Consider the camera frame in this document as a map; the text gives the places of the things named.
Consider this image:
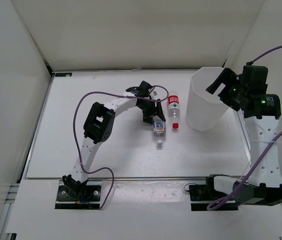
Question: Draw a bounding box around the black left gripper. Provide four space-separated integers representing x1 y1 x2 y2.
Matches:
137 98 165 126

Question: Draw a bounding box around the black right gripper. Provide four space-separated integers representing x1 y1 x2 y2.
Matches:
206 68 248 112

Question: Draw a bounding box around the blue orange label bottle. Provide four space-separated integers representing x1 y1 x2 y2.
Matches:
152 118 166 149

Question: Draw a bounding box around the red label plastic bottle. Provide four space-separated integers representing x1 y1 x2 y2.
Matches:
167 91 181 131

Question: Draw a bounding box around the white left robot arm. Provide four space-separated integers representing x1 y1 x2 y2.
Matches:
62 81 168 201

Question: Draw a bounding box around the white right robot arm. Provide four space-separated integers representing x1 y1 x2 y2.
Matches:
205 64 282 211

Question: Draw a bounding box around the white plastic bin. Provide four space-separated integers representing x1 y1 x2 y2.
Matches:
185 67 237 132

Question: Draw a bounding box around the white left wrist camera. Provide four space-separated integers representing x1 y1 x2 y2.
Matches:
150 90 158 97

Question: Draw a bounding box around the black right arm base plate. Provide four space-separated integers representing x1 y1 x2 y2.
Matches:
183 182 227 212

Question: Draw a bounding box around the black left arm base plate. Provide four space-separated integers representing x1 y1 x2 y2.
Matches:
54 181 102 210

